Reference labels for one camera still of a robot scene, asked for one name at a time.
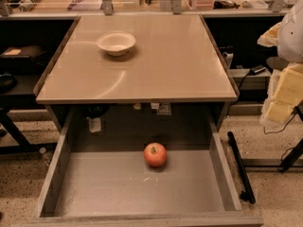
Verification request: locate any open grey drawer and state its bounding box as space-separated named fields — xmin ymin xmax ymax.
xmin=15 ymin=104 xmax=263 ymax=227

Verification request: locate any black floor bar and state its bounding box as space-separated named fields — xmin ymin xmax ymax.
xmin=227 ymin=131 xmax=256 ymax=204

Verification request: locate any red apple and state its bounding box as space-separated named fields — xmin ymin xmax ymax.
xmin=143 ymin=143 xmax=167 ymax=167

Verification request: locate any black phone on shelf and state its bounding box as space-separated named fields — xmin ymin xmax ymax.
xmin=249 ymin=65 xmax=266 ymax=75

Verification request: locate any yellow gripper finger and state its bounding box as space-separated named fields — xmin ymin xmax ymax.
xmin=264 ymin=100 xmax=294 ymax=123
xmin=274 ymin=68 xmax=303 ymax=106

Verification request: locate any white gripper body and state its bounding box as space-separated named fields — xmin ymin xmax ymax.
xmin=257 ymin=22 xmax=303 ymax=128

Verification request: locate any plastic water bottle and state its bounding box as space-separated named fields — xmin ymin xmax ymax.
xmin=39 ymin=148 xmax=53 ymax=166

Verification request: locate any white paper bowl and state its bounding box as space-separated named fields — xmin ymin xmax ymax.
xmin=97 ymin=31 xmax=136 ymax=56

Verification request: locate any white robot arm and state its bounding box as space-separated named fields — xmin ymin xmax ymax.
xmin=258 ymin=0 xmax=303 ymax=128

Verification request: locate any grey counter cabinet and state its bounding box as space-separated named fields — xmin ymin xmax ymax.
xmin=32 ymin=14 xmax=241 ymax=134

